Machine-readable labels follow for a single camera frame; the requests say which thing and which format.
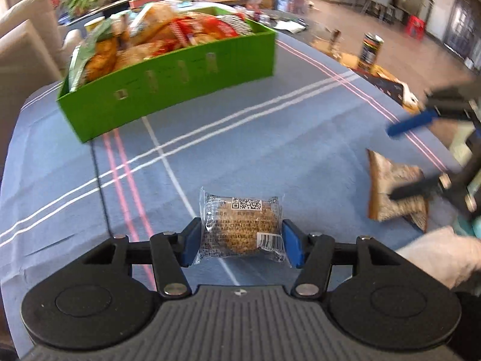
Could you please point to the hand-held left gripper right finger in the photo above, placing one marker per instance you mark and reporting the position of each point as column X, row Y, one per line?
column 293, row 244

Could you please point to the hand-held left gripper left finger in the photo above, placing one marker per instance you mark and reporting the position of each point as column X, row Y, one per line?
column 189, row 242

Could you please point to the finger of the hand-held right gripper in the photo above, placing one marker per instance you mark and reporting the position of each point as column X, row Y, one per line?
column 421, row 188
column 409, row 124

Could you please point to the clear round cookie packet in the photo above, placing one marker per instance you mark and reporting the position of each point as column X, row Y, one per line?
column 233, row 225

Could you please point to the green cardboard box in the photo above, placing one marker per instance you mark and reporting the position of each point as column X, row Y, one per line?
column 169, row 82

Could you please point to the green bag of orange snacks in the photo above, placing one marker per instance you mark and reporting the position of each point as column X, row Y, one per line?
column 101, row 56

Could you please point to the red packet of round cakes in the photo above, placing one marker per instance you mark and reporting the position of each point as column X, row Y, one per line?
column 210, row 30

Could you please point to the clear bread slice packet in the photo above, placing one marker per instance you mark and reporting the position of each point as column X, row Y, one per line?
column 158, row 18

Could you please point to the black snack can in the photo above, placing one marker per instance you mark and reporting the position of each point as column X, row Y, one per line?
column 371, row 50

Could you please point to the red plastic stool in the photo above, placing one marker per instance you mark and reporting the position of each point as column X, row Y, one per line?
column 416, row 26

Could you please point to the blue striped tablecloth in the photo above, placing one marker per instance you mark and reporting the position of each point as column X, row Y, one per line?
column 263, row 139

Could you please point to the dark door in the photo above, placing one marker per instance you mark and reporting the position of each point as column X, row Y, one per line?
column 464, row 26

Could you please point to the white tissue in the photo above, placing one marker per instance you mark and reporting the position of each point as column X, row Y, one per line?
column 289, row 26

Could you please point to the clear storage box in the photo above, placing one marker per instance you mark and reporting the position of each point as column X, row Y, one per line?
column 288, row 2

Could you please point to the orange plastic bag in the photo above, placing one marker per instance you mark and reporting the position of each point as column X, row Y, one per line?
column 260, row 0

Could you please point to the yellow canister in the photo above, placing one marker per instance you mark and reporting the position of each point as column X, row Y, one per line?
column 94, row 25

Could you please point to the beige sofa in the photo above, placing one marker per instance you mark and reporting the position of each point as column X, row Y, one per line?
column 26, row 45

